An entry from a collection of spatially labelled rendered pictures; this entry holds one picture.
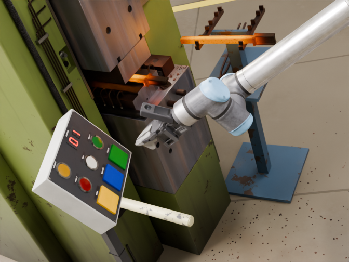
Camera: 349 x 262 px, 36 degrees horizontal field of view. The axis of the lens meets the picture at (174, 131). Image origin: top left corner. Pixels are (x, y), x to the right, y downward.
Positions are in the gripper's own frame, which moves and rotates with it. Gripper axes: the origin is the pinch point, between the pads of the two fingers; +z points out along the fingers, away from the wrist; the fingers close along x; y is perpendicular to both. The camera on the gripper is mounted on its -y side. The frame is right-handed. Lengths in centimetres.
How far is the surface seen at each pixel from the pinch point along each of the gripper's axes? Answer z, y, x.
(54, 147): 13.4, -21.9, -11.4
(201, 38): -10, 16, 74
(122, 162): 10.2, 2.7, -1.7
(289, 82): 12, 116, 162
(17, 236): 118, 17, 28
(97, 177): 10.9, -5.1, -13.7
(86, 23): -4.6, -33.8, 31.2
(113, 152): 10.2, -2.1, 0.1
